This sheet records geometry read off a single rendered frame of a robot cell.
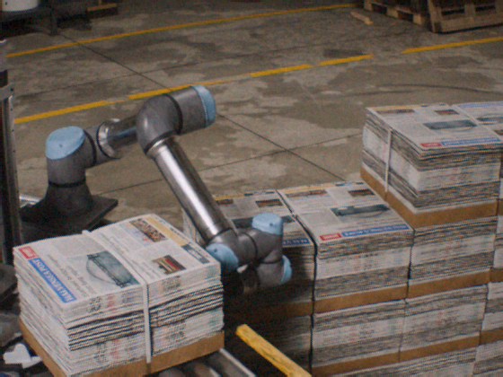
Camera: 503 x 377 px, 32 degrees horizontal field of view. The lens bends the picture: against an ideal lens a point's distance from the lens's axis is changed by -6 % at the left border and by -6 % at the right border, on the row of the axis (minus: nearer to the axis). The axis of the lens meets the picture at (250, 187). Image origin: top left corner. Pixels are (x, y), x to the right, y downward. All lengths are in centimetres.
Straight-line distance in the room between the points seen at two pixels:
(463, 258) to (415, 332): 27
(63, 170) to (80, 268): 74
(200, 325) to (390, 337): 89
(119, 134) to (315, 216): 59
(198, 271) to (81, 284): 25
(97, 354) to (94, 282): 15
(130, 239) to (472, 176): 104
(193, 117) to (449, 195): 76
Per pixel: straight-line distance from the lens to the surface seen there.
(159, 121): 227
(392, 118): 272
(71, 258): 196
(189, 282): 191
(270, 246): 225
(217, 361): 204
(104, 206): 272
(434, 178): 255
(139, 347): 194
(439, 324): 280
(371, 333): 270
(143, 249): 199
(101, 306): 183
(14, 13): 826
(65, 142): 260
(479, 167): 262
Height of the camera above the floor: 193
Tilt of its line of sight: 23 degrees down
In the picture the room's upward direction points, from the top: 1 degrees clockwise
